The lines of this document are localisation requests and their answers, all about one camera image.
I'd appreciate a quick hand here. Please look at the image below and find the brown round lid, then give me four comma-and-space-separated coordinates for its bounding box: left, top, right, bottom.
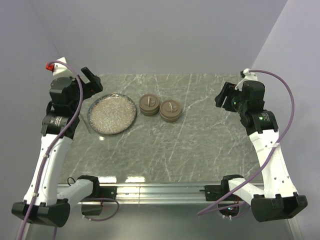
160, 99, 182, 118
139, 94, 160, 112

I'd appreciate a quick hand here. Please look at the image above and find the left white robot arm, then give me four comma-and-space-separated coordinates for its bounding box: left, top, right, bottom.
11, 67, 103, 228

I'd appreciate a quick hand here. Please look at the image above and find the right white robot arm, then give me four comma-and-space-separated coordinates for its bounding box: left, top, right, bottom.
215, 80, 308, 223

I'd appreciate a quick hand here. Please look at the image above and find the silver glitter plate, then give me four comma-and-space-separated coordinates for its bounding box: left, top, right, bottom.
87, 93, 137, 135

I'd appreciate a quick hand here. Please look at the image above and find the right round metal container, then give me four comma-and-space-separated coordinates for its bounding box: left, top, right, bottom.
160, 112, 181, 123

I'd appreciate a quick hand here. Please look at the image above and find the round metal container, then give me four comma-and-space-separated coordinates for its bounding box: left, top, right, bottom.
139, 106, 160, 117
160, 112, 181, 123

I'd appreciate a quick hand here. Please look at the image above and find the left round metal container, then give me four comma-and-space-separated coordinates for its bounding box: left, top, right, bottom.
139, 106, 160, 117

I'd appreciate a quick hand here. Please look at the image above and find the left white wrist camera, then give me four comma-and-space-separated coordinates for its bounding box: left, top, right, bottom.
45, 62, 74, 79

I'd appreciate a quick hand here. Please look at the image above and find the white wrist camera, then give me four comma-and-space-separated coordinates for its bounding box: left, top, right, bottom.
45, 62, 74, 79
235, 68, 258, 91

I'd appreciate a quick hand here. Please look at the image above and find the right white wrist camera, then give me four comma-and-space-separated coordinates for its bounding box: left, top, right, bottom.
235, 68, 258, 91

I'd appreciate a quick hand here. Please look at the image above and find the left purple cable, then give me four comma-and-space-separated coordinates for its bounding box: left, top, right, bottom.
16, 60, 120, 240

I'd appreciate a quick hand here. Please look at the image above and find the aluminium mounting rail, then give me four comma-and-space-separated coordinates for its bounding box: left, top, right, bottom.
101, 181, 221, 205

